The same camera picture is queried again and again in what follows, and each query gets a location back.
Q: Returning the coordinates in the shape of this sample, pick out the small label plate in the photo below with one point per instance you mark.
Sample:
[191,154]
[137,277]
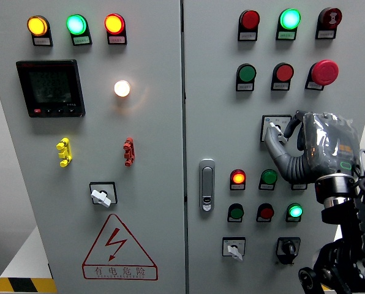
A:
[42,41]
[237,187]
[247,36]
[325,34]
[266,187]
[299,186]
[244,87]
[313,86]
[280,86]
[286,35]
[293,220]
[81,40]
[263,220]
[117,39]
[234,220]

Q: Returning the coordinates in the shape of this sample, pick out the pale grey door with lock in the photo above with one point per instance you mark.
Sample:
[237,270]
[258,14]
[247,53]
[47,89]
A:
[222,128]

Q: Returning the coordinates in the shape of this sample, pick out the white round lamp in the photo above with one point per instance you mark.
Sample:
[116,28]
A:
[122,88]

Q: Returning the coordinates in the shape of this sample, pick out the yellow round indicator lamp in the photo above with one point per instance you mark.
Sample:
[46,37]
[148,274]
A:
[37,26]

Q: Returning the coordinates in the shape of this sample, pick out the black door hinge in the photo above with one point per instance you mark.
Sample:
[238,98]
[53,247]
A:
[50,271]

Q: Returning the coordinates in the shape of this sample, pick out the small red lit lamp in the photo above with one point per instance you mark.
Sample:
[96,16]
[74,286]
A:
[238,177]

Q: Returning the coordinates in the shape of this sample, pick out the small green push button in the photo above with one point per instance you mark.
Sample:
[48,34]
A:
[236,212]
[269,177]

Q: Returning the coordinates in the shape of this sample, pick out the red warning triangle sticker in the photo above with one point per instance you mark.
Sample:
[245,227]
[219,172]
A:
[115,238]

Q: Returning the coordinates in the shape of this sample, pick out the black digital display meter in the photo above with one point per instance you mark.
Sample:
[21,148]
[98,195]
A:
[51,88]

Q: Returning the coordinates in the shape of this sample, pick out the silver door lock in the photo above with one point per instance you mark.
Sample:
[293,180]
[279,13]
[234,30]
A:
[207,183]

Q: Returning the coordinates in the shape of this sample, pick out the large red push button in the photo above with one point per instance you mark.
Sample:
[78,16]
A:
[284,72]

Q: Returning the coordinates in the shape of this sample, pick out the large green push button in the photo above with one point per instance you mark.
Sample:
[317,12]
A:
[247,73]

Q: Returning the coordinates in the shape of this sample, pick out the small red push button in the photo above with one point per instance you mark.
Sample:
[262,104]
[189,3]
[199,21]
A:
[266,212]

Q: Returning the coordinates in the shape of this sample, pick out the black and yellow striped tape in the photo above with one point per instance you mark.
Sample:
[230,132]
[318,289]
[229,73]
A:
[23,285]
[325,287]

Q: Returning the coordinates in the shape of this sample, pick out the large red stop button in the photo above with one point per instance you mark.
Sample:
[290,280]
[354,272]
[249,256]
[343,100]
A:
[325,72]

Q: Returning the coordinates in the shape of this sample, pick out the large green indicator lamp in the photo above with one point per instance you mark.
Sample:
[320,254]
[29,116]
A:
[290,19]
[76,24]

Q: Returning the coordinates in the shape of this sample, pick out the red buzzer with white symbol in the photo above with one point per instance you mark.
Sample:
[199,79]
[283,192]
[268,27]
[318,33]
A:
[330,17]

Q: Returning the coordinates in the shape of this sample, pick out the small green lit lamp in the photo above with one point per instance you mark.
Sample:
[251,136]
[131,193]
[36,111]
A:
[295,211]

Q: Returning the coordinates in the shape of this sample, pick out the pale grey door with display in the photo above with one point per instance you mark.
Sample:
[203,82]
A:
[155,137]

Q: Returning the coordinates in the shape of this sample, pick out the large dark red indicator lamp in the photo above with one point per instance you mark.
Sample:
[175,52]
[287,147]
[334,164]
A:
[250,19]

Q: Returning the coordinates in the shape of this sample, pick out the large red lit indicator lamp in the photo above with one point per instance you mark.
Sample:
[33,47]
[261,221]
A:
[114,24]

